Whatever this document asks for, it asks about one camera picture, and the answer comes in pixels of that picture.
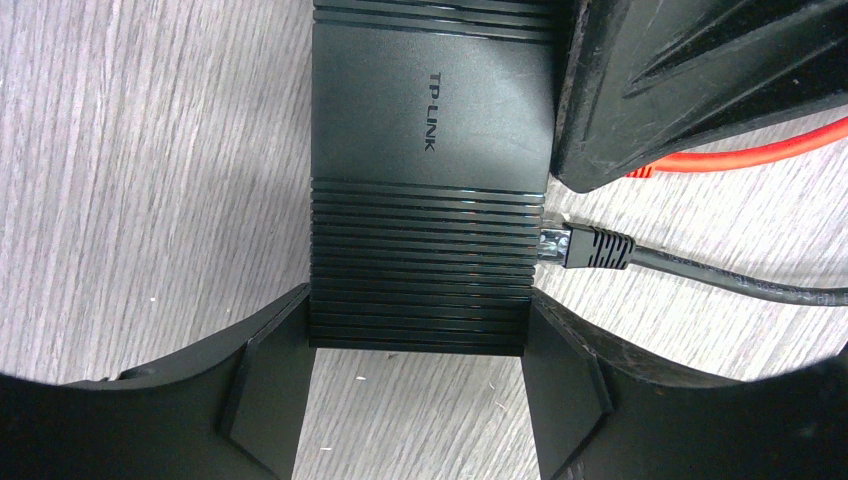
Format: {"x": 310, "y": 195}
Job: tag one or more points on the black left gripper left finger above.
{"x": 230, "y": 406}

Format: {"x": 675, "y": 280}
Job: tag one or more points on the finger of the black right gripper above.
{"x": 639, "y": 80}

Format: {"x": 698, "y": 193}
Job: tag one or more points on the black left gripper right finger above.
{"x": 604, "y": 408}

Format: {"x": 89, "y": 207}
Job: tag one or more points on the black network switch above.
{"x": 432, "y": 128}

